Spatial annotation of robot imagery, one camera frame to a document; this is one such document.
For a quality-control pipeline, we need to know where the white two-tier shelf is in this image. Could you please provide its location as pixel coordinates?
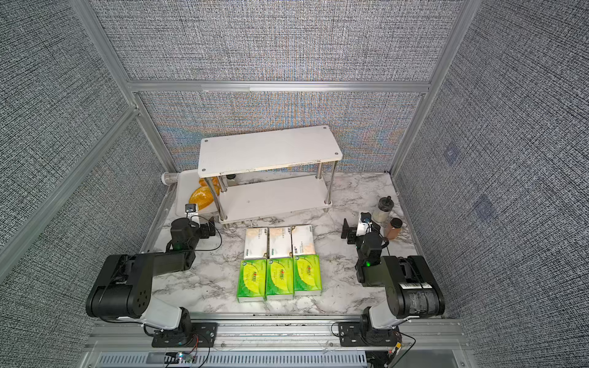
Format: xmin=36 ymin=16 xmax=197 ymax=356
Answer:
xmin=197 ymin=125 xmax=344 ymax=224

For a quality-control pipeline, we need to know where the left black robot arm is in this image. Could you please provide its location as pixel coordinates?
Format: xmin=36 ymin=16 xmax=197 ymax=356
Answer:
xmin=85 ymin=217 xmax=217 ymax=346

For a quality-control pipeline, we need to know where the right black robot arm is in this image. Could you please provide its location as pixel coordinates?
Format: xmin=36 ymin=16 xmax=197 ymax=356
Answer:
xmin=341 ymin=219 xmax=446 ymax=343

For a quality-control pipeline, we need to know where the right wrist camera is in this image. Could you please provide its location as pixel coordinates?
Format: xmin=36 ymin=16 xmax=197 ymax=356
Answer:
xmin=356 ymin=212 xmax=372 ymax=236

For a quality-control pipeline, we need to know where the orange bread loaf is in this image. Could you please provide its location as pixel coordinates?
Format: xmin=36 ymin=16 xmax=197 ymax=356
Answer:
xmin=188 ymin=186 xmax=214 ymax=209

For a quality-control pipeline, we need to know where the green tissue pack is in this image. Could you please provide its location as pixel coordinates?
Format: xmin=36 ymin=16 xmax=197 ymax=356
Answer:
xmin=265 ymin=258 xmax=294 ymax=301
xmin=236 ymin=259 xmax=267 ymax=303
xmin=294 ymin=255 xmax=323 ymax=297

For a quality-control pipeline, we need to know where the small orange bread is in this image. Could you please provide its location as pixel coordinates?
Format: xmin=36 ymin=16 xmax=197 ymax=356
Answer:
xmin=199 ymin=177 xmax=221 ymax=188

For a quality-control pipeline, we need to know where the brown spice bottle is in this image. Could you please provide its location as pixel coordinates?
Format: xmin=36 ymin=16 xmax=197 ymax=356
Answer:
xmin=384 ymin=218 xmax=403 ymax=241

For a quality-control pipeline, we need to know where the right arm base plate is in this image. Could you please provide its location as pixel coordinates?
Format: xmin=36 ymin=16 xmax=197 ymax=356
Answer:
xmin=337 ymin=322 xmax=402 ymax=347

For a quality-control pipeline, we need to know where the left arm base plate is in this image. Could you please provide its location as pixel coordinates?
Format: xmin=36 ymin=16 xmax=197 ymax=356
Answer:
xmin=151 ymin=322 xmax=219 ymax=348

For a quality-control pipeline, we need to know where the clear shaker black lid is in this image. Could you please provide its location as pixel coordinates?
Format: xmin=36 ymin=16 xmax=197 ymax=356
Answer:
xmin=372 ymin=196 xmax=394 ymax=224

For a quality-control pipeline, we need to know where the white tissue pack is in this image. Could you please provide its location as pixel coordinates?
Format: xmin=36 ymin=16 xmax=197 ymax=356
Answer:
xmin=244 ymin=228 xmax=268 ymax=260
xmin=268 ymin=227 xmax=292 ymax=259
xmin=291 ymin=225 xmax=316 ymax=256

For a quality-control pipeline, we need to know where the aluminium front rail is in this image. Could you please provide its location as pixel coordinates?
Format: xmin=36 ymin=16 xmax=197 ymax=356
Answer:
xmin=77 ymin=314 xmax=478 ymax=367

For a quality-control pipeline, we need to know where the grey tube end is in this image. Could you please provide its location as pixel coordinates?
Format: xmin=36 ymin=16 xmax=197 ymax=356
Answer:
xmin=161 ymin=172 xmax=179 ymax=186

